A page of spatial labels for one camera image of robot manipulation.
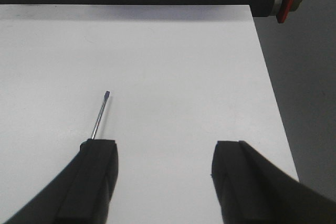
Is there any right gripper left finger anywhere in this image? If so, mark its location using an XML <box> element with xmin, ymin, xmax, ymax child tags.
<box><xmin>7</xmin><ymin>139</ymin><xmax>119</xmax><ymax>223</ymax></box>

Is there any green-handled screwdriver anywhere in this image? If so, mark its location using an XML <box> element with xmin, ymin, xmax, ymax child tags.
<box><xmin>79</xmin><ymin>91</ymin><xmax>110</xmax><ymax>150</ymax></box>

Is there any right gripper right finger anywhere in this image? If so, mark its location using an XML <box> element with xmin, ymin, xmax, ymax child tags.
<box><xmin>212</xmin><ymin>141</ymin><xmax>335</xmax><ymax>223</ymax></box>

